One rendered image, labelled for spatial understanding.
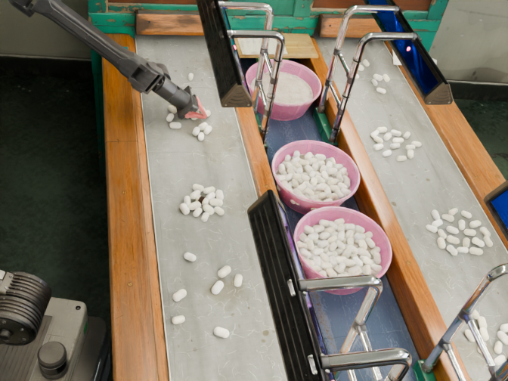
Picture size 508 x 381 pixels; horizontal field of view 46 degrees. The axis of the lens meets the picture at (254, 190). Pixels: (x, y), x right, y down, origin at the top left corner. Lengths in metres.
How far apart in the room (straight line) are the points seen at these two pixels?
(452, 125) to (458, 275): 0.63
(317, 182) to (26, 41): 1.92
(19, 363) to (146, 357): 0.46
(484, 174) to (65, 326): 1.34
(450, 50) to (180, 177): 2.14
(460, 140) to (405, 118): 0.20
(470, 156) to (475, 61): 1.63
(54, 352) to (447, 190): 1.22
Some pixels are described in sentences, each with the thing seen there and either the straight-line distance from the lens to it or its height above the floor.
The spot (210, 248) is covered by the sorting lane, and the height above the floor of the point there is 0.74.
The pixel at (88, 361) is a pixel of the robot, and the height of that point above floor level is 0.34.
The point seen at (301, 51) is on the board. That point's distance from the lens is 2.29.
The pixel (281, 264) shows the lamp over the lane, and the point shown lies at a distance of 1.13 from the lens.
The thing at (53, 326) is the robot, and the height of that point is 0.48.
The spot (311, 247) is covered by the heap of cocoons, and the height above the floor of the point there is 0.74.
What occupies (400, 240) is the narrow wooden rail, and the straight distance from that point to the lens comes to 1.71.
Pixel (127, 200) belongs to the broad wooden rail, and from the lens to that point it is 1.66.
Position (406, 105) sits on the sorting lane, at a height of 0.74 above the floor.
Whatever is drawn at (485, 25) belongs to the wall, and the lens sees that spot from 3.53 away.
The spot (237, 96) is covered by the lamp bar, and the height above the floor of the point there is 1.08.
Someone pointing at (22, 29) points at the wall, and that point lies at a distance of 3.27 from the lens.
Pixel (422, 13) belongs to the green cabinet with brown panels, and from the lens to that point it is 2.55.
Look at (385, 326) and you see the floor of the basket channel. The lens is 1.64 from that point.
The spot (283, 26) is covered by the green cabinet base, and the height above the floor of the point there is 0.80.
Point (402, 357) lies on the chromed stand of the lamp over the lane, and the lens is 1.06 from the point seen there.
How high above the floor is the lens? 1.98
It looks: 45 degrees down
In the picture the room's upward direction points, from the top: 11 degrees clockwise
